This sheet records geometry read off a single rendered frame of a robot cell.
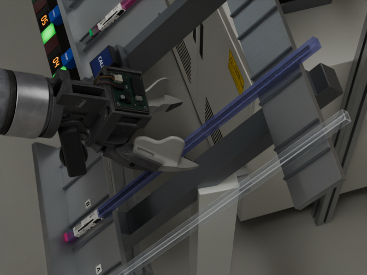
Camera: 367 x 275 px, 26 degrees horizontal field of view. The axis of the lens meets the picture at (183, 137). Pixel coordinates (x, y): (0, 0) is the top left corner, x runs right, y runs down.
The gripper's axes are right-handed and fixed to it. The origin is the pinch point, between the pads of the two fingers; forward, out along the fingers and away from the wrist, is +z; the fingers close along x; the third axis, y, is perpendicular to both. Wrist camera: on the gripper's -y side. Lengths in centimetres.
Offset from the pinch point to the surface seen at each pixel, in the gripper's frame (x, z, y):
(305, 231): 27, 78, -66
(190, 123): 66, 59, -76
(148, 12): 33.8, 7.3, -10.5
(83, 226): -0.5, -4.3, -23.6
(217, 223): -3.1, 14.2, -16.3
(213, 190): -2.7, 8.8, -8.0
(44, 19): 51, -1, -34
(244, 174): 28, 48, -46
